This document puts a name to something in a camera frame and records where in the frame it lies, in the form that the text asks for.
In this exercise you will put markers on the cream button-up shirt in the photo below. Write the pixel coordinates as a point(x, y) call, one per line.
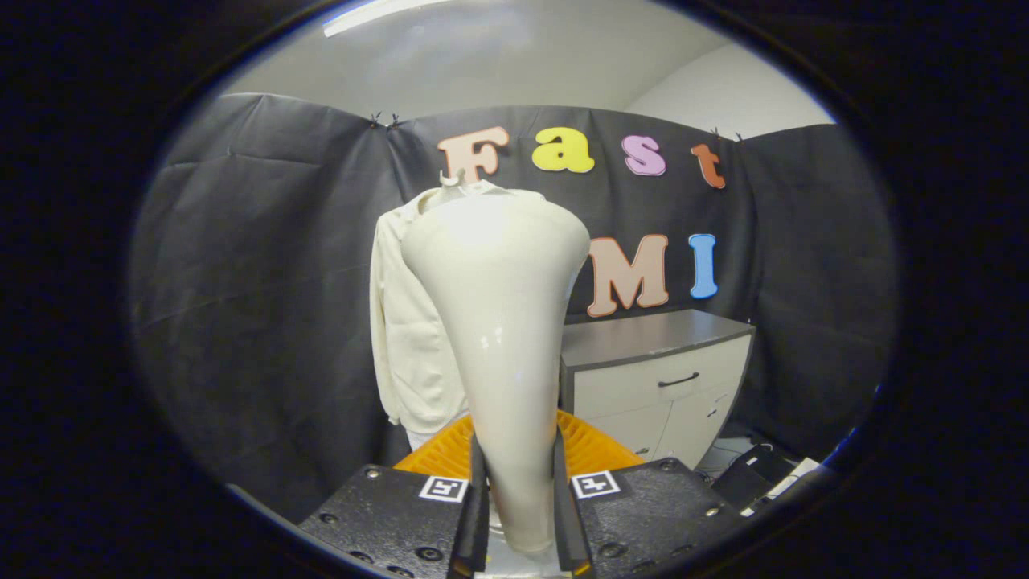
point(410, 362)

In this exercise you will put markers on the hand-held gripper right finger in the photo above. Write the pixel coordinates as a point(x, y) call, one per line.
point(651, 511)

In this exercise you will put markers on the ceiling light panel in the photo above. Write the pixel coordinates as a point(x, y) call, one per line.
point(378, 14)

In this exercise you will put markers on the grey and white cabinet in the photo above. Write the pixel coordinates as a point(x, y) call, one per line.
point(643, 354)

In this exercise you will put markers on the white flat box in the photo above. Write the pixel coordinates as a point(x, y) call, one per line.
point(792, 478)

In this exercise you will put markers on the black box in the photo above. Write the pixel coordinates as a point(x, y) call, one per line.
point(748, 474)

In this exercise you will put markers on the white garment steamer head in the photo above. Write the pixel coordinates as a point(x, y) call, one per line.
point(502, 322)

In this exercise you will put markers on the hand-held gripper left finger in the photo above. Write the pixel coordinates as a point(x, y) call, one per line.
point(394, 519)

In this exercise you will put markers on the white standing board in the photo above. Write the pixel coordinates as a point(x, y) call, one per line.
point(420, 440)

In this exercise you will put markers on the white plastic hanger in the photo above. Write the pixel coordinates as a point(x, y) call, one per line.
point(452, 178)

